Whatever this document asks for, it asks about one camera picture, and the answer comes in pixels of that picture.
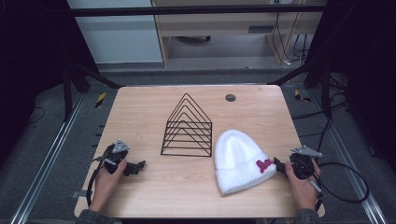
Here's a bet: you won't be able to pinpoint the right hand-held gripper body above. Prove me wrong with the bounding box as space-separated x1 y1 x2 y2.
289 145 323 181

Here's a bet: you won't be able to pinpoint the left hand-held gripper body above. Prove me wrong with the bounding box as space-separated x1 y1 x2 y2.
100 138 132 175

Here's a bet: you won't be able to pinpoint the white knit beanie hat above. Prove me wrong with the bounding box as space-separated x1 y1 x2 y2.
213 129 278 196

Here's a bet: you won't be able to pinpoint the person's left hand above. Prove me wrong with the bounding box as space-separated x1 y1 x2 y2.
89 159 128 213

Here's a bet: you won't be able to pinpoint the person's right hand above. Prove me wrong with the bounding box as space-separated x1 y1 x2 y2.
284 158 322 213

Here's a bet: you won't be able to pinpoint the yellow black tape strip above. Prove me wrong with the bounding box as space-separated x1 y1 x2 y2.
293 89 312 104
94 91 107 109

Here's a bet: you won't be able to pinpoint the black metal stand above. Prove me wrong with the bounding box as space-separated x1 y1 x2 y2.
61 57 124 123
268 57 334 119

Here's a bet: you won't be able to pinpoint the white cabinet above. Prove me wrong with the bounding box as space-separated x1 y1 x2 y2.
66 0 164 65

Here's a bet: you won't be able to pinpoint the black curtain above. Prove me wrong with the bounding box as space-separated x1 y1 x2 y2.
0 0 100 169
306 0 396 175

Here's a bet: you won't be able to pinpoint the light wooden desk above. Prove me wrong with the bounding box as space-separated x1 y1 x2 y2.
150 0 329 69

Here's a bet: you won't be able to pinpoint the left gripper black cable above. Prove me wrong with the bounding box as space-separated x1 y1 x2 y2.
85 143 116 207

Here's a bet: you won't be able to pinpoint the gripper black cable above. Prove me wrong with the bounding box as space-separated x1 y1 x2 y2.
306 161 371 213
85 143 116 207

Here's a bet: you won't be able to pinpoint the metal floor rail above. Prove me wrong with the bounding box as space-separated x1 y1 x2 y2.
8 92 86 224
307 88 390 224

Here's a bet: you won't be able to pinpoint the black wire triangle rack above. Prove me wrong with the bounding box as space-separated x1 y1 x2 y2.
160 92 214 158

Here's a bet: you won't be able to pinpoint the black floor cables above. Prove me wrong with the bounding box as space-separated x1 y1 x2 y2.
290 73 351 157

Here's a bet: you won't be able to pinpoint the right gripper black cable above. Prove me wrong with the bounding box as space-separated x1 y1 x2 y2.
306 161 371 213

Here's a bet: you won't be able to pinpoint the hanging cables under desk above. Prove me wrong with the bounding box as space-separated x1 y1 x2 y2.
271 11 311 67

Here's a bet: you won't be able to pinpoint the black horizontal frame bar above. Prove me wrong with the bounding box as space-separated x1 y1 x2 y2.
68 3 327 18

